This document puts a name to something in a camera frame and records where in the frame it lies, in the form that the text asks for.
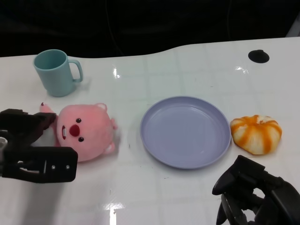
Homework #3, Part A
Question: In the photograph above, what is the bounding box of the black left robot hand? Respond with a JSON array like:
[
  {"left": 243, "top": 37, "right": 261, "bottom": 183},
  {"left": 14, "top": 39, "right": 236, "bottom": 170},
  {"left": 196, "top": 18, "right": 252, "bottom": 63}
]
[{"left": 0, "top": 108, "right": 78, "bottom": 184}]

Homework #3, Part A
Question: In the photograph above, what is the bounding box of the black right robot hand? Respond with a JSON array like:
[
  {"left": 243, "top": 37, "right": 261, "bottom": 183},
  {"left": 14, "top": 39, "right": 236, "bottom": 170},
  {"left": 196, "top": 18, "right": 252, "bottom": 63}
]
[{"left": 212, "top": 155, "right": 300, "bottom": 225}]

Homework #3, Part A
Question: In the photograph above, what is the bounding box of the pink plush beaver doll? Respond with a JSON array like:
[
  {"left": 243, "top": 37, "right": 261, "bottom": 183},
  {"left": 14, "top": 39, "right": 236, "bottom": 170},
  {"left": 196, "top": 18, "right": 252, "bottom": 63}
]
[{"left": 31, "top": 102, "right": 119, "bottom": 163}]

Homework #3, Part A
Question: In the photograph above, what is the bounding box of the lavender plastic plate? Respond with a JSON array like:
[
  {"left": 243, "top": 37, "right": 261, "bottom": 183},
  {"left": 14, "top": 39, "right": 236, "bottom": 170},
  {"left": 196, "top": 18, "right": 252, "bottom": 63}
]
[{"left": 140, "top": 95, "right": 232, "bottom": 169}]

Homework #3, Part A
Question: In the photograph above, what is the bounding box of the orange white bun toy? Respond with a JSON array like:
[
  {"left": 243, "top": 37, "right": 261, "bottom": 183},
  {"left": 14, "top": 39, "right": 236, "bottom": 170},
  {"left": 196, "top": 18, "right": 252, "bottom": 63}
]
[{"left": 229, "top": 114, "right": 283, "bottom": 156}]

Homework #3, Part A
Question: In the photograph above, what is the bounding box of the teal plastic mug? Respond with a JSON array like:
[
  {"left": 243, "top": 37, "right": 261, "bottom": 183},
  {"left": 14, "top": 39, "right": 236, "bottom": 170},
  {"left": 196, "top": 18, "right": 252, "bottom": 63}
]
[{"left": 32, "top": 49, "right": 84, "bottom": 98}]

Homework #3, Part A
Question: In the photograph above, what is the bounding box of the black round table grommet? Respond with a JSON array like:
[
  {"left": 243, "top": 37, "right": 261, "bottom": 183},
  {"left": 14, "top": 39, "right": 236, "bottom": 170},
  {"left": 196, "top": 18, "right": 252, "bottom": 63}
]
[{"left": 247, "top": 50, "right": 270, "bottom": 64}]

